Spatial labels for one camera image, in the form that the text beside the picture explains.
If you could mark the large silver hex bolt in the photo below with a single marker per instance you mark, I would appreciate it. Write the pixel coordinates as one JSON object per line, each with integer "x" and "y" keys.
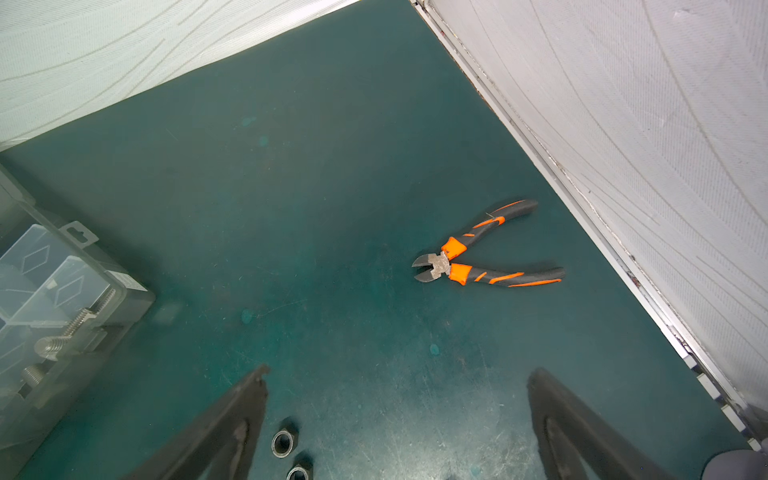
{"x": 50, "y": 347}

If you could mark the green table mat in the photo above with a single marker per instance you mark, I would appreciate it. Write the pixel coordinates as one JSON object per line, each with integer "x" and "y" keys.
{"x": 274, "y": 203}

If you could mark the black hex nut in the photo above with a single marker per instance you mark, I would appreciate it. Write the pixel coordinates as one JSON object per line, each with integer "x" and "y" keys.
{"x": 301, "y": 470}
{"x": 284, "y": 442}

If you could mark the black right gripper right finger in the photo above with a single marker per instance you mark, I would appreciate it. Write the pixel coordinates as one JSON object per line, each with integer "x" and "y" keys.
{"x": 571, "y": 436}

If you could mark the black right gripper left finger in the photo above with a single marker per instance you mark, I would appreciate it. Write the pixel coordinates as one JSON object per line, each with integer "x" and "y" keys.
{"x": 220, "y": 443}

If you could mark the orange black side cutters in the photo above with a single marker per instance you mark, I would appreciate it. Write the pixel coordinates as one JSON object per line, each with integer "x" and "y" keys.
{"x": 457, "y": 260}

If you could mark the clear plastic organizer box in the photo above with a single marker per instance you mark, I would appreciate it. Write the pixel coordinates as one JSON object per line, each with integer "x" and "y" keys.
{"x": 51, "y": 270}

